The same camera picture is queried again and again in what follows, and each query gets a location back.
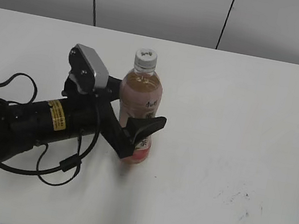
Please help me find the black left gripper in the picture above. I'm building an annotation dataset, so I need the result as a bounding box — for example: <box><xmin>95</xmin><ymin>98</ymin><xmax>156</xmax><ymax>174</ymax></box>
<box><xmin>62</xmin><ymin>76</ymin><xmax>167</xmax><ymax>159</ymax></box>

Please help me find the pink oolong tea bottle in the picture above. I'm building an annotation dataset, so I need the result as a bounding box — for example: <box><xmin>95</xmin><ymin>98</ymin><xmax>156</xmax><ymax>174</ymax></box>
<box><xmin>106</xmin><ymin>61</ymin><xmax>167</xmax><ymax>168</ymax></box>

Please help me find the white bottle cap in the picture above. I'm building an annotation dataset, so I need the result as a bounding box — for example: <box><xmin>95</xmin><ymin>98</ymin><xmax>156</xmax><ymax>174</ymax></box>
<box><xmin>134</xmin><ymin>48</ymin><xmax>157</xmax><ymax>70</ymax></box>

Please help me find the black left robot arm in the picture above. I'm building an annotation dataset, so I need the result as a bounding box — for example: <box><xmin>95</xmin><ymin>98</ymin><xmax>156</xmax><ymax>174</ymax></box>
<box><xmin>0</xmin><ymin>77</ymin><xmax>167</xmax><ymax>176</ymax></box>

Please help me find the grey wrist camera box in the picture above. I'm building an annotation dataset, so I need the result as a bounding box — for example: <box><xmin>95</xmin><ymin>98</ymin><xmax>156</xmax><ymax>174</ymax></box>
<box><xmin>68</xmin><ymin>43</ymin><xmax>109</xmax><ymax>94</ymax></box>

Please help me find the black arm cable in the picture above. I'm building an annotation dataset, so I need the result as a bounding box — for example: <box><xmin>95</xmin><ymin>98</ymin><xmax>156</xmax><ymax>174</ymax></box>
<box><xmin>0</xmin><ymin>69</ymin><xmax>108</xmax><ymax>193</ymax></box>

